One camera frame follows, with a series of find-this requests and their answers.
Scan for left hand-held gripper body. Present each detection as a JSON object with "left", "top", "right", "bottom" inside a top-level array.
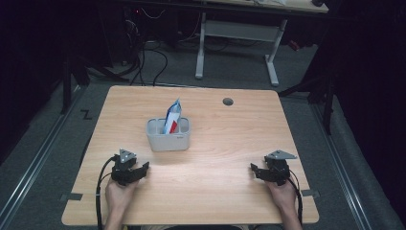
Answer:
[{"left": 110, "top": 148, "right": 142, "bottom": 187}]

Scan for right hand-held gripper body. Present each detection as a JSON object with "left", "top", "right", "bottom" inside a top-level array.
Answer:
[{"left": 263, "top": 149, "right": 298, "bottom": 187}]

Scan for grey plastic storage box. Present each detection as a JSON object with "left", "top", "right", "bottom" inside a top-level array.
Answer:
[{"left": 145, "top": 115, "right": 192, "bottom": 152}]

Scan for blue white toothpaste tube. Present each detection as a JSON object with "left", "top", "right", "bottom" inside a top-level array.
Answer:
[{"left": 163, "top": 98, "right": 183, "bottom": 135}]

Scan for person's left hand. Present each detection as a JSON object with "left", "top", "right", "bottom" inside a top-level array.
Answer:
[{"left": 104, "top": 177, "right": 139, "bottom": 216}]

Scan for person's right hand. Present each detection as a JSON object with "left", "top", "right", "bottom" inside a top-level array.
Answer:
[{"left": 265, "top": 176, "right": 300, "bottom": 213}]

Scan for grey tape strip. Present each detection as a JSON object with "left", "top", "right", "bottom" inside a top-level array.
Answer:
[
  {"left": 59, "top": 192, "right": 83, "bottom": 202},
  {"left": 300, "top": 189, "right": 321, "bottom": 198}
]

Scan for black metal stand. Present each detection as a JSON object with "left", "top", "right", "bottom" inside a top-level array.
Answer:
[
  {"left": 278, "top": 71, "right": 337, "bottom": 136},
  {"left": 59, "top": 52, "right": 130, "bottom": 115}
]

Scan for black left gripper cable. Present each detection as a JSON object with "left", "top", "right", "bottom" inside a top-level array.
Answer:
[{"left": 95, "top": 155, "right": 118, "bottom": 230}]

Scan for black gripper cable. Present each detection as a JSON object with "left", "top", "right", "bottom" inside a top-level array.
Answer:
[
  {"left": 286, "top": 168, "right": 304, "bottom": 226},
  {"left": 95, "top": 155, "right": 118, "bottom": 230}
]

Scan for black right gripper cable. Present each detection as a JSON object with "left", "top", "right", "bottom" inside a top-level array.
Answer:
[{"left": 286, "top": 168, "right": 304, "bottom": 226}]

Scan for metal floor rail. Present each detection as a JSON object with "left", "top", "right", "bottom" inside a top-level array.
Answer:
[
  {"left": 309, "top": 102, "right": 373, "bottom": 230},
  {"left": 0, "top": 84, "right": 85, "bottom": 226}
]

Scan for black floor cables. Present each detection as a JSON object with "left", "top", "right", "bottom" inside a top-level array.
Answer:
[{"left": 125, "top": 9, "right": 169, "bottom": 87}]

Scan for white desk frame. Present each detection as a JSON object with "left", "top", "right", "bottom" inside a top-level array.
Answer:
[{"left": 194, "top": 0, "right": 329, "bottom": 87}]

